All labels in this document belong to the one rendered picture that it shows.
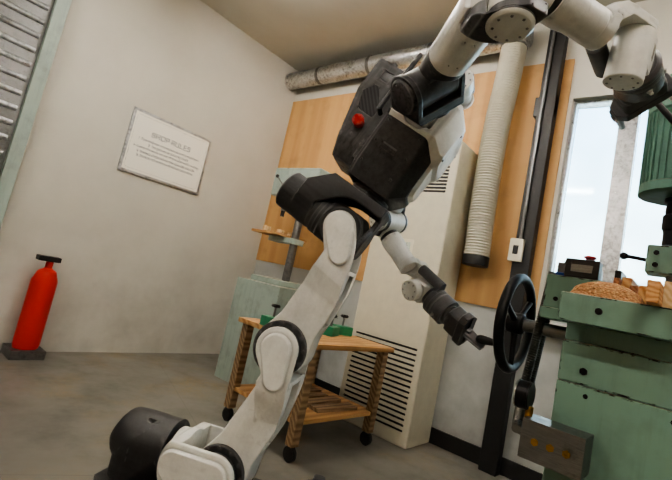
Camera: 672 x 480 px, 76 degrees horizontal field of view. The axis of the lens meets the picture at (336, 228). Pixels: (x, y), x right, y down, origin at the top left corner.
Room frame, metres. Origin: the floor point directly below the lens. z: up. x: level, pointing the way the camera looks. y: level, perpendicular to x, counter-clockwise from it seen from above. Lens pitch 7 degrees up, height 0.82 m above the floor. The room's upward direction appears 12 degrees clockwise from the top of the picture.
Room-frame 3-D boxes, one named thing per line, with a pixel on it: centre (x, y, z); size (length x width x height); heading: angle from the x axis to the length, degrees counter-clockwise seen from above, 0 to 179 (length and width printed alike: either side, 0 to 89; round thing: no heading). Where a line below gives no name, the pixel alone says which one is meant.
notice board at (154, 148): (3.18, 1.34, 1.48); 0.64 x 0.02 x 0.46; 139
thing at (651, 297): (0.98, -0.76, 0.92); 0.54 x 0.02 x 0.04; 138
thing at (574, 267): (1.18, -0.68, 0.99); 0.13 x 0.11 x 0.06; 138
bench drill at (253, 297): (3.18, 0.27, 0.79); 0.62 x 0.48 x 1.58; 51
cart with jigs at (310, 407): (2.40, -0.02, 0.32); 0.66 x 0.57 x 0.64; 137
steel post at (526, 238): (2.43, -1.06, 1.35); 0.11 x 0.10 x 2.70; 49
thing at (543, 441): (0.94, -0.54, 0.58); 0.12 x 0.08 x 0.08; 48
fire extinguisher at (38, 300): (2.69, 1.66, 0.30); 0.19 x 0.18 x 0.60; 49
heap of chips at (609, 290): (0.92, -0.60, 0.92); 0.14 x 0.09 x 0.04; 48
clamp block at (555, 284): (1.18, -0.69, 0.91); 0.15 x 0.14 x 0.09; 138
